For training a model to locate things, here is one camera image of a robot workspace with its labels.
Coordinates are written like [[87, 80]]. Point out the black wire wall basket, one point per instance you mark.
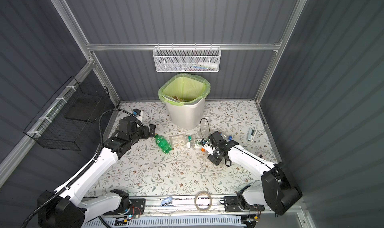
[[68, 122]]

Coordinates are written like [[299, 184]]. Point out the grey stapler tool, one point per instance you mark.
[[251, 135]]

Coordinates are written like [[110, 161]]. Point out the green label square bottle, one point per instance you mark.
[[193, 142]]

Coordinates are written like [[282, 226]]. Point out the white wire mesh basket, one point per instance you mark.
[[187, 61]]

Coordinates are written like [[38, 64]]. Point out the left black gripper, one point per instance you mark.
[[146, 134]]

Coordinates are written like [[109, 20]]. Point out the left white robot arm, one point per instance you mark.
[[65, 208]]

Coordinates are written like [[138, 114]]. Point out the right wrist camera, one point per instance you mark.
[[205, 144]]

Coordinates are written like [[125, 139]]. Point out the clear square bottle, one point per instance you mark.
[[179, 140]]

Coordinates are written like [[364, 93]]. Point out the green bin liner bag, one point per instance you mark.
[[186, 86]]

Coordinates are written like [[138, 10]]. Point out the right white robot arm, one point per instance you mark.
[[280, 191]]

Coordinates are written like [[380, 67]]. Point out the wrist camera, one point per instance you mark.
[[138, 114], [205, 144]]

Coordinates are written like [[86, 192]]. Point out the roll of clear tape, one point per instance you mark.
[[203, 201]]

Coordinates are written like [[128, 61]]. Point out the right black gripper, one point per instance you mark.
[[215, 160]]

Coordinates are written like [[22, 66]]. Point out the upright clear bottle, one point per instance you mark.
[[204, 127]]

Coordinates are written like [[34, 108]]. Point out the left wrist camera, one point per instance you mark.
[[138, 114]]

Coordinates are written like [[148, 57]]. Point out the white plastic trash bin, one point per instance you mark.
[[186, 115]]

